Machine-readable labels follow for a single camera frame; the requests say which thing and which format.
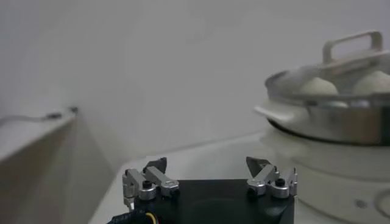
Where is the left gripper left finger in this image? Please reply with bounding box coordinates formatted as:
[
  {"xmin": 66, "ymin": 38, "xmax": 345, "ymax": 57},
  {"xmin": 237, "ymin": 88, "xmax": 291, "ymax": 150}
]
[{"xmin": 121, "ymin": 156, "xmax": 181, "ymax": 211}]

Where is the glass pot lid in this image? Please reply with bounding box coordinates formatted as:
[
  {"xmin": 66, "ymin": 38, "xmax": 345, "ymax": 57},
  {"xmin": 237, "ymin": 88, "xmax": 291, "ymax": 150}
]
[{"xmin": 264, "ymin": 29, "xmax": 390, "ymax": 106}]

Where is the white side table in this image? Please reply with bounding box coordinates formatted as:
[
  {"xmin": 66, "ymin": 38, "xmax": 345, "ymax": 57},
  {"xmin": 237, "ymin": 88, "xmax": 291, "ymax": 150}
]
[{"xmin": 0, "ymin": 111, "xmax": 79, "ymax": 162}]

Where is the stainless steel steamer pot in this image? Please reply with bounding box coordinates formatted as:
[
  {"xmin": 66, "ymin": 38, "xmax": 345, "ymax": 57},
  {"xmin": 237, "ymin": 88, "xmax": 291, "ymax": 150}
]
[{"xmin": 254, "ymin": 94, "xmax": 390, "ymax": 146}]

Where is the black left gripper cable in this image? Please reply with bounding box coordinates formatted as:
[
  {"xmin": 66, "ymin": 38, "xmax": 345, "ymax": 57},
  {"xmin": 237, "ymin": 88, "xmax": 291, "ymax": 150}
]
[{"xmin": 106, "ymin": 209, "xmax": 159, "ymax": 224}]

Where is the white electric cooker base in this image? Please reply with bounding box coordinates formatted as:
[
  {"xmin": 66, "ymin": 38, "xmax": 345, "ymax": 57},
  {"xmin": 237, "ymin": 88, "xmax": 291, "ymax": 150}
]
[{"xmin": 258, "ymin": 123, "xmax": 390, "ymax": 224}]

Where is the white steamed baozi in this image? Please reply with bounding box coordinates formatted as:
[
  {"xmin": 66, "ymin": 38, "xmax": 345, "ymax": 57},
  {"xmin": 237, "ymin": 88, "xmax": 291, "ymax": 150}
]
[
  {"xmin": 352, "ymin": 70, "xmax": 390, "ymax": 96},
  {"xmin": 300, "ymin": 76, "xmax": 339, "ymax": 96}
]

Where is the black cable on side table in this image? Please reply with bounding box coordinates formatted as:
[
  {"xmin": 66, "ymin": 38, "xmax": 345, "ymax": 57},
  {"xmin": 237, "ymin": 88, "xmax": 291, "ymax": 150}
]
[{"xmin": 0, "ymin": 113, "xmax": 49, "ymax": 125}]

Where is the small grey cable dongle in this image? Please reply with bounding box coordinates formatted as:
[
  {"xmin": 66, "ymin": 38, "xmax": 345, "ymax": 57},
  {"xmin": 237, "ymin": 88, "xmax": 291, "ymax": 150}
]
[{"xmin": 45, "ymin": 105, "xmax": 79, "ymax": 120}]

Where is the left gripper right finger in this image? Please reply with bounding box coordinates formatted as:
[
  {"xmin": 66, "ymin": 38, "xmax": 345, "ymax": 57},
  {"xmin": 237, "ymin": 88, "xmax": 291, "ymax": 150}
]
[{"xmin": 246, "ymin": 156, "xmax": 299, "ymax": 200}]

